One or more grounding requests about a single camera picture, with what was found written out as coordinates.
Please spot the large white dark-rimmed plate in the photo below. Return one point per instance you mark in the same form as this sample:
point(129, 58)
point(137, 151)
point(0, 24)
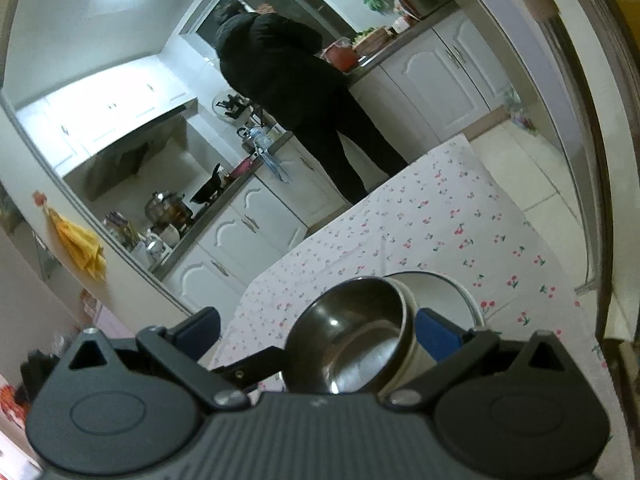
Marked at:
point(440, 300)

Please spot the white base cabinet with sink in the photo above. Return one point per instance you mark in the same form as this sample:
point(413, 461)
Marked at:
point(430, 80)

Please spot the steel kettle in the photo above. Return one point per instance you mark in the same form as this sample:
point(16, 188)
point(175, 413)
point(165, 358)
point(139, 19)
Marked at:
point(246, 142)

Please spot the wall knife rack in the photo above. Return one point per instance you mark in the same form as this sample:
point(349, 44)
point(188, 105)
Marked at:
point(231, 104)

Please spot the blue hanging rag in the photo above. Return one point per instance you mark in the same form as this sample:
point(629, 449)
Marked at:
point(275, 162)

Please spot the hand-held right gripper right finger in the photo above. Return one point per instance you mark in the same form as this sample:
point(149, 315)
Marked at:
point(437, 336)

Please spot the red pan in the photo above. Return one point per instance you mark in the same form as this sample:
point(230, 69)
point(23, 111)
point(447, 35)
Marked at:
point(242, 167)

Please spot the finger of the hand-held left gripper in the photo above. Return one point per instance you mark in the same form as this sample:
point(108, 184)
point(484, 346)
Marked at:
point(255, 367)

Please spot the clear plastic bag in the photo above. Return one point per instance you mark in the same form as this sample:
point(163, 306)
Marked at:
point(522, 110)

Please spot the white teapot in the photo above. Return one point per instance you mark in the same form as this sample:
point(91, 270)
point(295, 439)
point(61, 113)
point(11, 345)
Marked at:
point(155, 246)

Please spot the steel steamer pot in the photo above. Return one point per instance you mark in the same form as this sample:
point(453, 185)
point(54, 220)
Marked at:
point(167, 207)

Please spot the black frying pan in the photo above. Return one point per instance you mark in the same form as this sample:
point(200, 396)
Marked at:
point(207, 191)

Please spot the stainless steel bowl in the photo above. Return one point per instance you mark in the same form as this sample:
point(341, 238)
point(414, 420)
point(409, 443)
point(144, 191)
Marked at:
point(350, 340)

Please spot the range hood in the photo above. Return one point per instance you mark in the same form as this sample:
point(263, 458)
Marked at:
point(125, 145)

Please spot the cherry-print tablecloth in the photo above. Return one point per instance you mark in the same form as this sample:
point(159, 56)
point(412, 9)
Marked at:
point(400, 230)

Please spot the white wall cabinets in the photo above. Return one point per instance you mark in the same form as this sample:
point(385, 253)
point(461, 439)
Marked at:
point(100, 105)

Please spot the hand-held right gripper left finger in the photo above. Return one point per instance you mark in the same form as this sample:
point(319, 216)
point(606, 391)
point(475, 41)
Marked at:
point(200, 332)

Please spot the champagne refrigerator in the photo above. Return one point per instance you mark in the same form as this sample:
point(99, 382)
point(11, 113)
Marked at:
point(525, 60)

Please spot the green rubber gloves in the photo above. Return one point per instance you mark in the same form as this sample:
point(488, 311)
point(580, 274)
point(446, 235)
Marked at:
point(375, 0)

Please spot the woven vegetable basket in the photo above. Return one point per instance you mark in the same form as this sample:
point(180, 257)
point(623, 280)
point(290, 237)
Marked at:
point(372, 40)

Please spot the white base cabinet with stove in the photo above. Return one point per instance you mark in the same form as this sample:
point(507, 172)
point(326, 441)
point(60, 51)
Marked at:
point(240, 230)

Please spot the utensil holder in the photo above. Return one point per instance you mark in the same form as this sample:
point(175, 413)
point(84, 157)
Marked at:
point(120, 232)

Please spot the yellow cloth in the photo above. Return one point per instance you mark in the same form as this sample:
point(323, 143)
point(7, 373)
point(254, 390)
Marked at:
point(80, 245)

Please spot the red clay pot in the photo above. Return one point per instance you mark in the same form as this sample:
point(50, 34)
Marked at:
point(342, 57)

